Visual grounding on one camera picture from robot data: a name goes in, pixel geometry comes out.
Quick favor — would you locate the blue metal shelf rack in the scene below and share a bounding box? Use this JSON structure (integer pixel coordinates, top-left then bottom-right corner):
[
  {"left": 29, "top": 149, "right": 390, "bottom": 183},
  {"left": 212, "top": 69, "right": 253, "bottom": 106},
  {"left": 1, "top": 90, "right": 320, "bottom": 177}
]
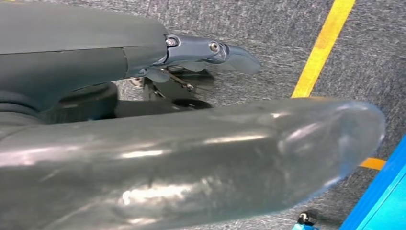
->
[{"left": 292, "top": 135, "right": 406, "bottom": 230}]

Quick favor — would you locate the black robot foot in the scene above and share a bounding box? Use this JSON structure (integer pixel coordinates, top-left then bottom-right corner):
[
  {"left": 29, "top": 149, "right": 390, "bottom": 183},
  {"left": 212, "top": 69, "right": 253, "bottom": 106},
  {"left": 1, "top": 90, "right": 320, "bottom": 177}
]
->
[{"left": 41, "top": 68, "right": 216, "bottom": 125}]

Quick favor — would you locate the yellow floor tape square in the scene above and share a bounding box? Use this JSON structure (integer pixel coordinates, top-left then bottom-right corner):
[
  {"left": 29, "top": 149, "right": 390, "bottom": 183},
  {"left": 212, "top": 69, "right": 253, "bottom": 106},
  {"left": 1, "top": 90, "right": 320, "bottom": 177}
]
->
[{"left": 291, "top": 0, "right": 387, "bottom": 171}]

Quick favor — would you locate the black caster wheel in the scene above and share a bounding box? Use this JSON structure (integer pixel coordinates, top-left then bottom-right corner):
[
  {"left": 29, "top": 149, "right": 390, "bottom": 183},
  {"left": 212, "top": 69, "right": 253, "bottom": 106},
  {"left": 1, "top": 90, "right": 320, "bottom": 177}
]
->
[{"left": 297, "top": 212, "right": 313, "bottom": 224}]

